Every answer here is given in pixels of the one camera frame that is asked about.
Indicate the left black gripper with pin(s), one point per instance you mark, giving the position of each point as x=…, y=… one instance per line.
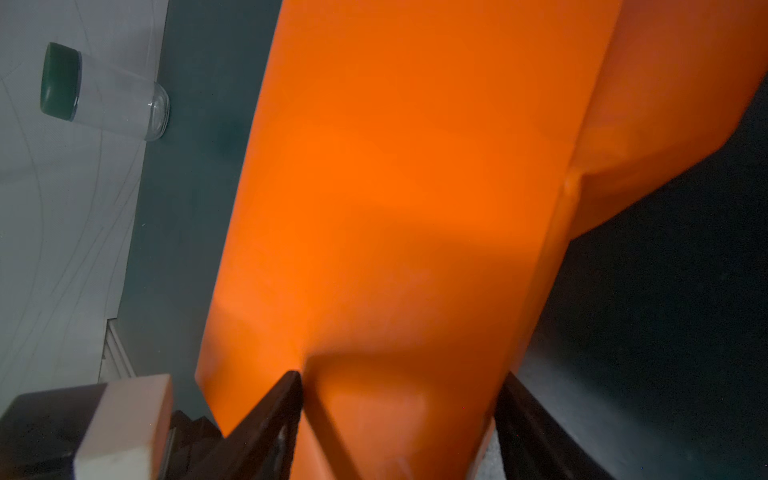
x=190, y=442

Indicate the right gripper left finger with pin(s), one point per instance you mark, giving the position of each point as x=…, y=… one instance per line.
x=262, y=445

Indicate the green lidded glass jar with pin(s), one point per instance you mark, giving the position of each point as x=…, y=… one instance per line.
x=79, y=88

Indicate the green table mat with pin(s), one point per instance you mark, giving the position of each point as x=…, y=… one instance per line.
x=651, y=350

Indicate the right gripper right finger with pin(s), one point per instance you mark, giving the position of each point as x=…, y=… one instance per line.
x=533, y=445

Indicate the orange wrapping paper sheet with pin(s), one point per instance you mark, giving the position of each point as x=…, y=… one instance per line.
x=414, y=174

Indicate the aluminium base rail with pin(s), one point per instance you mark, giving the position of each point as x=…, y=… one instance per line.
x=115, y=364

